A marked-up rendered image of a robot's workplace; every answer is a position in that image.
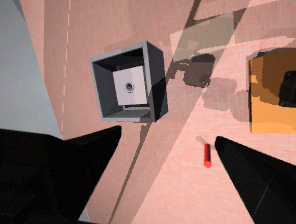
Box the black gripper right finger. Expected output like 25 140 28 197
215 136 296 224

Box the white square plate with hole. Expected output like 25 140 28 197
113 66 149 105

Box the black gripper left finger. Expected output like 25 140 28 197
0 125 122 220

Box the red peg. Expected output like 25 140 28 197
204 144 212 168

